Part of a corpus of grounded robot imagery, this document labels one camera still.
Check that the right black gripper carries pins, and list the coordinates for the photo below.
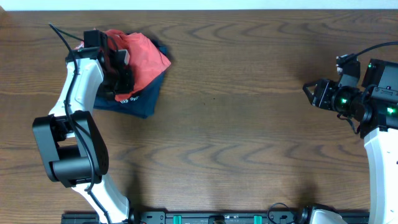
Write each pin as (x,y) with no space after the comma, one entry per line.
(322,96)

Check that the red t-shirt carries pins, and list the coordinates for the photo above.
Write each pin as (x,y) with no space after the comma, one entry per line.
(85,75)

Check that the navy blue folded garment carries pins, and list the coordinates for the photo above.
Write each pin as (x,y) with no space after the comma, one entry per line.
(140,102)

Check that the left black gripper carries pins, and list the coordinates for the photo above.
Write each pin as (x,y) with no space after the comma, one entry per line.
(125,82)

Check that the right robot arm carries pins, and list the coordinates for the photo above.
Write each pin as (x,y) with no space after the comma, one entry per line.
(372,102)

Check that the black folded polo shirt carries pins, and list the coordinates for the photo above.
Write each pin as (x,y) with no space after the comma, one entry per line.
(130,99)

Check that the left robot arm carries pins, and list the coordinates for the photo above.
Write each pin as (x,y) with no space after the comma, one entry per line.
(72,149)

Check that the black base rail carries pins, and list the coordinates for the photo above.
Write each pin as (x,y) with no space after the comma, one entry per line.
(190,218)

